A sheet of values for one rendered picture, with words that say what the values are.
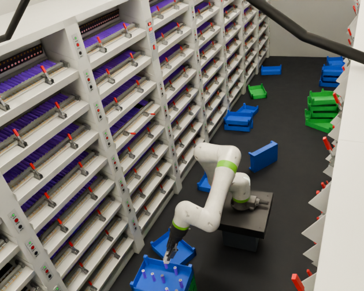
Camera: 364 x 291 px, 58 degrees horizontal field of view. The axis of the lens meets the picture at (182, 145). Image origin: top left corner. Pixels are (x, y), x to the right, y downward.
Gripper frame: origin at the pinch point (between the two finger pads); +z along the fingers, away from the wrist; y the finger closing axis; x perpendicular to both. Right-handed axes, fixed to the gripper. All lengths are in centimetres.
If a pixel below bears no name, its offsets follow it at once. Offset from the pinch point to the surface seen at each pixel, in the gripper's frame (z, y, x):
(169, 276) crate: 12.4, -3.2, -4.2
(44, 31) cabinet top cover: -96, 42, 79
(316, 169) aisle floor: -15, 98, -158
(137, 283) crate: 20.3, -2.3, 12.8
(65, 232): 2, 16, 56
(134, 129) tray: -34, 79, 21
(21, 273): 10, -6, 73
